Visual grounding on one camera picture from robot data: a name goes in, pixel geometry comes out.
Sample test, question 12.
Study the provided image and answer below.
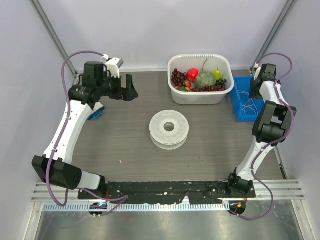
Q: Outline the black grape bunch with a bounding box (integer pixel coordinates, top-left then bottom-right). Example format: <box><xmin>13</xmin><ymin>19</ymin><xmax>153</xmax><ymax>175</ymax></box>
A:
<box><xmin>215</xmin><ymin>78</ymin><xmax>227</xmax><ymax>87</ymax></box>

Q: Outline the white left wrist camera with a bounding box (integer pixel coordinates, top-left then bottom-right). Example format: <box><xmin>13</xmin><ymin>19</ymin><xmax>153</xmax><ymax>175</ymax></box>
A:
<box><xmin>101</xmin><ymin>54</ymin><xmax>124</xmax><ymax>78</ymax></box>

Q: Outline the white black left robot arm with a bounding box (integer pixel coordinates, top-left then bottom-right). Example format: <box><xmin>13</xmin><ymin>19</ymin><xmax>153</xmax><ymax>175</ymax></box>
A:
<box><xmin>31</xmin><ymin>57</ymin><xmax>139</xmax><ymax>200</ymax></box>

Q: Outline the dark red grape bunch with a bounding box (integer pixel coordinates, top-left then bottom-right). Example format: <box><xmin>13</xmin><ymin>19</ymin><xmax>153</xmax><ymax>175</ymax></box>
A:
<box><xmin>171</xmin><ymin>68</ymin><xmax>187</xmax><ymax>87</ymax></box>

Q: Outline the small peach fruit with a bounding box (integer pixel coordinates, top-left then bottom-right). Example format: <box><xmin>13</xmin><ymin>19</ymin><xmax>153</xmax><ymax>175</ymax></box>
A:
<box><xmin>184</xmin><ymin>81</ymin><xmax>192</xmax><ymax>88</ymax></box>

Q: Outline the white perforated cable spool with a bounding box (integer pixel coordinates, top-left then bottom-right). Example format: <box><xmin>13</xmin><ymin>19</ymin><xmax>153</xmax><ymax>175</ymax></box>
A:
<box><xmin>149</xmin><ymin>110</ymin><xmax>190</xmax><ymax>151</ymax></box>

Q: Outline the white slotted cable duct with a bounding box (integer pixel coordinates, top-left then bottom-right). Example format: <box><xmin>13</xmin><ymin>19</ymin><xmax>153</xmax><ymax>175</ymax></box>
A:
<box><xmin>42</xmin><ymin>200</ymin><xmax>230</xmax><ymax>213</ymax></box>

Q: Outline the yellow green pear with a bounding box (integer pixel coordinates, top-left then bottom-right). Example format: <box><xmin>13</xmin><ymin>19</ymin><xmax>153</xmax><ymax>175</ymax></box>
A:
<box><xmin>212</xmin><ymin>68</ymin><xmax>221</xmax><ymax>80</ymax></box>

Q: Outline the blue plastic bin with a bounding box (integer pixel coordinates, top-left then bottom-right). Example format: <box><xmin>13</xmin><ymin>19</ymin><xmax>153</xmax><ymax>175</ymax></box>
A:
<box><xmin>229</xmin><ymin>76</ymin><xmax>264</xmax><ymax>122</ymax></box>

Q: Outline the white blue razor package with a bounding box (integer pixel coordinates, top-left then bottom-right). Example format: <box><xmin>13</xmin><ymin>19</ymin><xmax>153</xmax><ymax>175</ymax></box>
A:
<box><xmin>87</xmin><ymin>102</ymin><xmax>105</xmax><ymax>121</ymax></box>

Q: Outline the green netted melon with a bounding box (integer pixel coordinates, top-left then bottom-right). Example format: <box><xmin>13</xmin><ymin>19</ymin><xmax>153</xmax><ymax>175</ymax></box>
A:
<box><xmin>194</xmin><ymin>71</ymin><xmax>217</xmax><ymax>89</ymax></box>

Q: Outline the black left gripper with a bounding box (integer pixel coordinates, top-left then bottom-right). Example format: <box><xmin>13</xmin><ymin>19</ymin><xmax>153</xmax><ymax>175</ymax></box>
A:
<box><xmin>97</xmin><ymin>71</ymin><xmax>139</xmax><ymax>102</ymax></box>

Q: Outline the white plastic fruit basket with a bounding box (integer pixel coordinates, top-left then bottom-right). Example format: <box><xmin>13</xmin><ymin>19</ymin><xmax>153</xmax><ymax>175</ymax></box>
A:
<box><xmin>167</xmin><ymin>53</ymin><xmax>235</xmax><ymax>105</ymax></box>

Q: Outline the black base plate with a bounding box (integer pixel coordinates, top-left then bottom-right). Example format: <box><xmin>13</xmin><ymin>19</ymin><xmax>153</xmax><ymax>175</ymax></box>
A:
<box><xmin>78</xmin><ymin>181</ymin><xmax>256</xmax><ymax>205</ymax></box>

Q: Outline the red apple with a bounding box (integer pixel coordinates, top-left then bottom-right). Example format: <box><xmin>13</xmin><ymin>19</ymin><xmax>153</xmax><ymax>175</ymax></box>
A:
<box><xmin>186</xmin><ymin>68</ymin><xmax>199</xmax><ymax>83</ymax></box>

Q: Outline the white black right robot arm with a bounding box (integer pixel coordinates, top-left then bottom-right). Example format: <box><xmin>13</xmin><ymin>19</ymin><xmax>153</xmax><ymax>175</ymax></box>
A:
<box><xmin>225</xmin><ymin>63</ymin><xmax>297</xmax><ymax>198</ymax></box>

